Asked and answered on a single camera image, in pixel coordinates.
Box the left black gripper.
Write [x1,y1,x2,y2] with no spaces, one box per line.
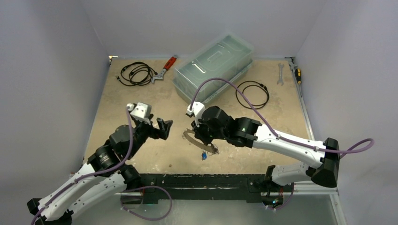
[126,113,172,158]

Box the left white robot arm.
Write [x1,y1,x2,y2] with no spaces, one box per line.
[27,114,173,225]

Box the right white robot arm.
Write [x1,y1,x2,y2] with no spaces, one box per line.
[186,103,340,191]

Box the clear plastic storage box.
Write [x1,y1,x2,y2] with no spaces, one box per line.
[172,33,254,105]

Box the silver open-end spanner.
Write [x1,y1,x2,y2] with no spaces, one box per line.
[277,63,284,86]

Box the yellow black screwdriver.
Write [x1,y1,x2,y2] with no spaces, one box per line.
[295,68,301,85]

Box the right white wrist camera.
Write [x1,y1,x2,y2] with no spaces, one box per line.
[185,101,206,119]

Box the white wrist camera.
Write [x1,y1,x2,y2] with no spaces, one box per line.
[185,101,206,119]
[126,102,152,125]

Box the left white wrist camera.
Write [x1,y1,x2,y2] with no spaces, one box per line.
[126,102,152,125]

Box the tangled black cable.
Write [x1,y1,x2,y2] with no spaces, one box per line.
[116,61,158,87]

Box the coiled black cable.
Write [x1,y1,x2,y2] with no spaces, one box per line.
[235,81,270,110]

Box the red handled adjustable wrench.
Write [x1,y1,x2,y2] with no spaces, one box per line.
[151,55,178,84]

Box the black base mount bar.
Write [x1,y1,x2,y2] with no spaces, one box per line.
[121,173,292,205]

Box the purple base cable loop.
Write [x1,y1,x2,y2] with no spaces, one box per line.
[120,186,173,221]

